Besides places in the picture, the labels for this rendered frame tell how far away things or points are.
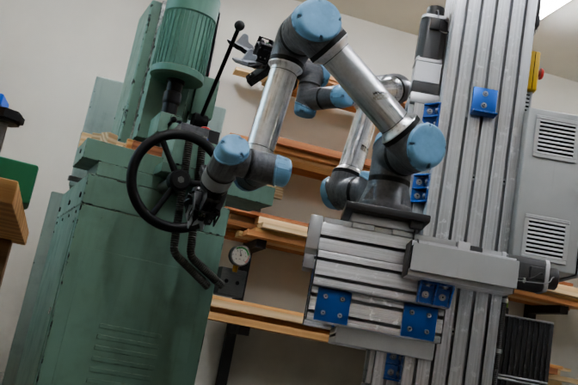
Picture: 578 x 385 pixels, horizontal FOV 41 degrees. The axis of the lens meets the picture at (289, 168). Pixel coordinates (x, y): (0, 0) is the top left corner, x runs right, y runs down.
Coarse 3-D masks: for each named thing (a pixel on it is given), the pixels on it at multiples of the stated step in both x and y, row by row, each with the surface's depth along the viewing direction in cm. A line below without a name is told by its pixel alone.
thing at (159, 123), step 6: (162, 114) 245; (168, 114) 246; (174, 114) 247; (156, 120) 248; (162, 120) 245; (168, 120) 245; (180, 120) 247; (150, 126) 256; (156, 126) 246; (162, 126) 244; (168, 126) 245; (174, 126) 246; (150, 132) 253; (156, 132) 245
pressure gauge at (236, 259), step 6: (240, 246) 230; (234, 252) 229; (246, 252) 231; (234, 258) 229; (240, 258) 230; (246, 258) 231; (234, 264) 230; (240, 264) 230; (246, 264) 230; (234, 270) 231
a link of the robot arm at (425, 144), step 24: (312, 0) 193; (288, 24) 197; (312, 24) 191; (336, 24) 192; (288, 48) 202; (312, 48) 194; (336, 48) 194; (336, 72) 197; (360, 72) 196; (360, 96) 197; (384, 96) 197; (384, 120) 198; (408, 120) 197; (384, 144) 201; (408, 144) 196; (432, 144) 197; (408, 168) 202
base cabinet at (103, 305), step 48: (96, 240) 220; (144, 240) 226; (48, 288) 237; (96, 288) 218; (144, 288) 224; (192, 288) 229; (48, 336) 212; (96, 336) 216; (144, 336) 222; (192, 336) 227; (48, 384) 210; (96, 384) 215; (144, 384) 220; (192, 384) 225
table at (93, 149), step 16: (96, 144) 224; (112, 144) 226; (80, 160) 228; (96, 160) 223; (112, 160) 225; (128, 160) 227; (144, 160) 229; (160, 160) 231; (160, 176) 229; (192, 176) 224; (240, 192) 239; (256, 192) 242; (272, 192) 244; (240, 208) 258; (256, 208) 252
